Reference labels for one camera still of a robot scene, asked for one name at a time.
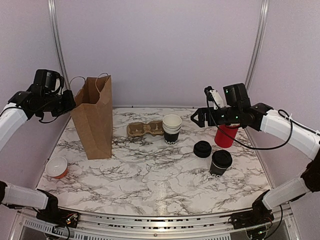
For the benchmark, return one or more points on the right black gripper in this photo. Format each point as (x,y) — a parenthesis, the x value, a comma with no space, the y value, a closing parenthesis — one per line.
(201,110)

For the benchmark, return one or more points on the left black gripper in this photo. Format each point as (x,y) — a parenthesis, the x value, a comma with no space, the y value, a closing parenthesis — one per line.
(70,103)

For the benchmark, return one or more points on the black cup lid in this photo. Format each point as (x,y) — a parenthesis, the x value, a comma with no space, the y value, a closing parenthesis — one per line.
(222,159)

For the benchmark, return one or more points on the brown paper bag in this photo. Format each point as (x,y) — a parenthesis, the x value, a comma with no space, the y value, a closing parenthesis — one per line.
(93,116)

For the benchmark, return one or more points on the single black paper cup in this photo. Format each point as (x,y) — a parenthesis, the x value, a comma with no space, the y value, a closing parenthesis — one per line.
(217,169)

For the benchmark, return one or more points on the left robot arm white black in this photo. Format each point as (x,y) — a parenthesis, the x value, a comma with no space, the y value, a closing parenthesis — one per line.
(12,117)

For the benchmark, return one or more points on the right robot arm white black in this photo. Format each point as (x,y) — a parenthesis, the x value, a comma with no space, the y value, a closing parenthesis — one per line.
(278,123)

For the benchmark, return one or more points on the stack of black paper cups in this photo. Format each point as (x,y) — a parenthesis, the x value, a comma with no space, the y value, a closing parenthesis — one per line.
(171,124)

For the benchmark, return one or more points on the red cylindrical container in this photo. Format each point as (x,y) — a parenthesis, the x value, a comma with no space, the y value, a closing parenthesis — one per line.
(225,135)

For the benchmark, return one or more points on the stack of black cup lids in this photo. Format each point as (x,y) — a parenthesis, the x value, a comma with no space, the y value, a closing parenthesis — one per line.
(202,149)

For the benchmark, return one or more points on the far cardboard cup carrier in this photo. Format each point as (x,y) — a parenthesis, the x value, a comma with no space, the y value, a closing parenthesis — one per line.
(139,129)

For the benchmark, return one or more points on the orange white bowl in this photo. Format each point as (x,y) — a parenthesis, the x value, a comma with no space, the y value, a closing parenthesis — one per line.
(57,167)

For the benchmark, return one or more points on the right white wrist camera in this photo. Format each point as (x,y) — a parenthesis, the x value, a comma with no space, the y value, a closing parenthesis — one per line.
(214,97)

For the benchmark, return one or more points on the left aluminium frame post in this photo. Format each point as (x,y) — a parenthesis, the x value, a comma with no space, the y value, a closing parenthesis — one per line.
(57,40)

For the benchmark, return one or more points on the aluminium frame post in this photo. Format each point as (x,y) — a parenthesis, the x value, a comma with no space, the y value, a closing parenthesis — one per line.
(57,40)
(258,43)

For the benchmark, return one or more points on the right aluminium frame post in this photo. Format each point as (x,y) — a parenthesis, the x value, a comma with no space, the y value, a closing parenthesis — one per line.
(258,43)

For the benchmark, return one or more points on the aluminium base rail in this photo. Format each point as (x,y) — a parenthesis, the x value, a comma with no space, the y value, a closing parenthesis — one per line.
(101,226)

